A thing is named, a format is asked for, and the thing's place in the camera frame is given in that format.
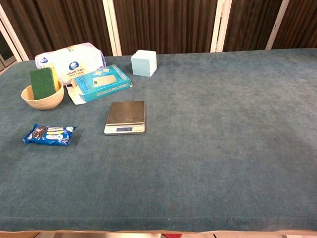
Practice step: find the blue cookie packet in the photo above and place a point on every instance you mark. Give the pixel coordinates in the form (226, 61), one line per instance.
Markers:
(49, 135)

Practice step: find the silver kitchen scale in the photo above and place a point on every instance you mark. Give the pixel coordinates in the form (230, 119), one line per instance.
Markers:
(125, 114)

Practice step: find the teal product box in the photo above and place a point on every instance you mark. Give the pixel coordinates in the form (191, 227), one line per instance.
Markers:
(101, 83)

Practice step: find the blue-green table cloth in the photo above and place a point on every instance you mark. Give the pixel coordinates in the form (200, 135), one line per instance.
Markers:
(198, 148)

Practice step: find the light blue foam cube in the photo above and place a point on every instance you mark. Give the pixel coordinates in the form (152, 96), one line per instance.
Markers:
(143, 64)

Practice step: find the dark brown pleated curtain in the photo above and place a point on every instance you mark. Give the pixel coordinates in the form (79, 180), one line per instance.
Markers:
(168, 24)

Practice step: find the white tissue pack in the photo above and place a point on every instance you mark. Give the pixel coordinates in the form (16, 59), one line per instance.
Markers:
(71, 62)

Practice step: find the beige plastic bowl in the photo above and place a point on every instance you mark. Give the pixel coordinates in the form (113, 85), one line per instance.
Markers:
(43, 100)

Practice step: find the green and yellow sponge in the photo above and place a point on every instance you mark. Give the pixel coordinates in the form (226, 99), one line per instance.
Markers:
(43, 81)

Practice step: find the white frame post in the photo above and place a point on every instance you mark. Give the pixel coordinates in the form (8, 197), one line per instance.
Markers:
(13, 37)
(112, 27)
(220, 24)
(277, 24)

